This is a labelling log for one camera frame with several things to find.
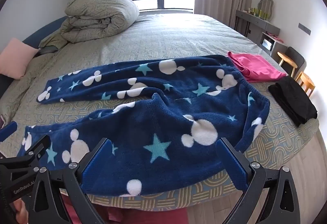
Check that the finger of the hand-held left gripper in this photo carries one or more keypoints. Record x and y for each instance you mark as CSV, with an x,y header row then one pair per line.
x,y
7,130
38,147

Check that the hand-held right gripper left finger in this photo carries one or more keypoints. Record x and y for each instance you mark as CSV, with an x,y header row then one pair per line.
x,y
98,164

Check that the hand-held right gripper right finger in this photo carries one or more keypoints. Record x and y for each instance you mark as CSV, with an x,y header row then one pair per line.
x,y
232,165

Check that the blue star print fleece pants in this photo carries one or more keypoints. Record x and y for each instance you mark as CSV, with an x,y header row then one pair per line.
x,y
163,111

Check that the person's left hand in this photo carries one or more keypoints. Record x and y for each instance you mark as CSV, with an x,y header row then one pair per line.
x,y
21,213

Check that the person's pink clothing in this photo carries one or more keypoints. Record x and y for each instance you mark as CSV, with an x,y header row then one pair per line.
x,y
143,216

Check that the pink pillow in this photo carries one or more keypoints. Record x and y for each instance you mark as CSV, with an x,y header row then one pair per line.
x,y
18,58

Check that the folded black garment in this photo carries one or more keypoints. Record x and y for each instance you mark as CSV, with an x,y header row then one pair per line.
x,y
293,98

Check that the grey pillow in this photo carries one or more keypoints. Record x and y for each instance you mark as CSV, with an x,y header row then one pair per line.
x,y
49,50

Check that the dark blue headboard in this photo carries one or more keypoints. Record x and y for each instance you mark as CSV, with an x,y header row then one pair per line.
x,y
38,34

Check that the folded pink garment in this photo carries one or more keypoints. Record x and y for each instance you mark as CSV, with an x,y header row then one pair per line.
x,y
258,67

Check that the wooden stool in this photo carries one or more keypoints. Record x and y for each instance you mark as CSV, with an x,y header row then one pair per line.
x,y
295,59
305,82

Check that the pink cloth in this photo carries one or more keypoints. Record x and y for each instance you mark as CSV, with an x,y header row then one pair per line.
x,y
274,37

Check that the bed with patterned green bedspread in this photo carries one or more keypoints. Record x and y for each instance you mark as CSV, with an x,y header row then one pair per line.
x,y
178,40

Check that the grey dressing table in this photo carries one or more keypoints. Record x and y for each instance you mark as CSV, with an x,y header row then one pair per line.
x,y
253,28

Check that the folded green patterned duvet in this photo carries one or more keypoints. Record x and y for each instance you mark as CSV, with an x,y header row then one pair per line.
x,y
102,9

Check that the yellow green bottle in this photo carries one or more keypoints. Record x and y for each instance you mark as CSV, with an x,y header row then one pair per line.
x,y
261,13
253,11

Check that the wavy framed table mirror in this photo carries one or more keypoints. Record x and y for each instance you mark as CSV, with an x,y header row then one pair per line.
x,y
265,6

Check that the grey wall switch panel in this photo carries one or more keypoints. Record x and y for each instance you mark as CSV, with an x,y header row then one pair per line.
x,y
304,28

